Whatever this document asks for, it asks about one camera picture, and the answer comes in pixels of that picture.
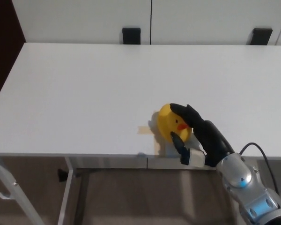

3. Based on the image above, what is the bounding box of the small black floor object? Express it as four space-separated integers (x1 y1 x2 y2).
57 168 69 182

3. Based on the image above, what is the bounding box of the yellow rubber duck toy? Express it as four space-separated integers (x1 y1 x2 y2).
157 103 192 144

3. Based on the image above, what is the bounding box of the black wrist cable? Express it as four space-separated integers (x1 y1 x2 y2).
238 142 281 195

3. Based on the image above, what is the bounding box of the black cabinet foot bracket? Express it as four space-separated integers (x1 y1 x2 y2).
251 28 273 46
121 27 141 45

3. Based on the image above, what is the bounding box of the white slanted desk leg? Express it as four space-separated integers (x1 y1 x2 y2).
56 156 78 225

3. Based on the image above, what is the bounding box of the white desk apron panel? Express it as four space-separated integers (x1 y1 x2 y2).
66 156 148 169
147 157 217 171

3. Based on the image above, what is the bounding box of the white cabinet door panel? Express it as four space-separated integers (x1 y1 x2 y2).
11 0 152 45
150 0 281 46

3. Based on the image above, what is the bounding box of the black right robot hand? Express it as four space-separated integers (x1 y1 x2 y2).
169 102 235 168

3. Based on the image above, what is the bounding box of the white desk leg with hook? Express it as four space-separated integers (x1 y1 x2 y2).
0 157 45 225

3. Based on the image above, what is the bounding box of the dark brown door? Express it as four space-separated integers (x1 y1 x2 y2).
0 0 27 104

